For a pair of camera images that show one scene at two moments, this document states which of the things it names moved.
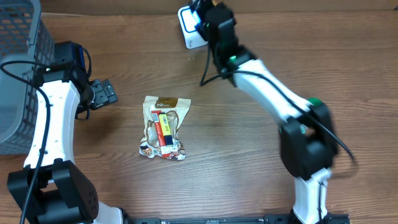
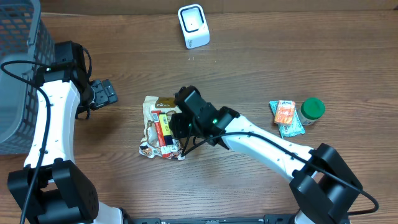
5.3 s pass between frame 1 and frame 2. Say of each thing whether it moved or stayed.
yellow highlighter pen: stayed
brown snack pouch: stayed
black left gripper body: stayed
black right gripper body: moved
